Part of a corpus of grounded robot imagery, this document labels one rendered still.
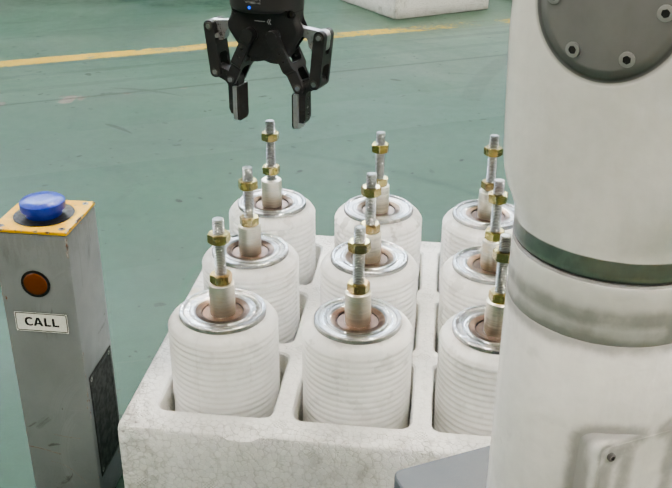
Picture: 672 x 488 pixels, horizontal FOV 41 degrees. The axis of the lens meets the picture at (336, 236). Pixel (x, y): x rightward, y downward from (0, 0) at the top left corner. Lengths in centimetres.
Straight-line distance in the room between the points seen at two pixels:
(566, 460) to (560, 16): 20
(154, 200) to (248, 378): 92
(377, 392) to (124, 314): 61
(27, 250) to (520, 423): 51
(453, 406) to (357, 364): 9
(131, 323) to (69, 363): 41
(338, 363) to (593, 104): 43
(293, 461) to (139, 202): 96
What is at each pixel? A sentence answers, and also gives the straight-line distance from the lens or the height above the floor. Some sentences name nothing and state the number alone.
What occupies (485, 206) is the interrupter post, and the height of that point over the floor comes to 27.
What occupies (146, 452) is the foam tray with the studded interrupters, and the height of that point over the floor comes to 15.
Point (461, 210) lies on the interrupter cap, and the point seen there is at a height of 25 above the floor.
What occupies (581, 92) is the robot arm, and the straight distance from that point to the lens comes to 37.
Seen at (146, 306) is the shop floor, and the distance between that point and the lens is 132.
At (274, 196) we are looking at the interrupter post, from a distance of 98.
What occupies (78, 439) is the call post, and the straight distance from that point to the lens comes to 93.
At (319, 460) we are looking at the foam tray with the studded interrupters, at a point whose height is 16.
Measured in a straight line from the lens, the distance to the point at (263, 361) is 78.
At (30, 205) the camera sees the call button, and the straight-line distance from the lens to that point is 84.
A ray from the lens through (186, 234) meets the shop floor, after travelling 152.
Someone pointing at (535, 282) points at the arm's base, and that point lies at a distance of 41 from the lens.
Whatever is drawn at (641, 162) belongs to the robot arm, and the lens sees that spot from 37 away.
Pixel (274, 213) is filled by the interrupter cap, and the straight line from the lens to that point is 97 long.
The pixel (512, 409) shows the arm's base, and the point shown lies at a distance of 45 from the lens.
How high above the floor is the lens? 65
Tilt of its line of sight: 26 degrees down
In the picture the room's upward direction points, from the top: straight up
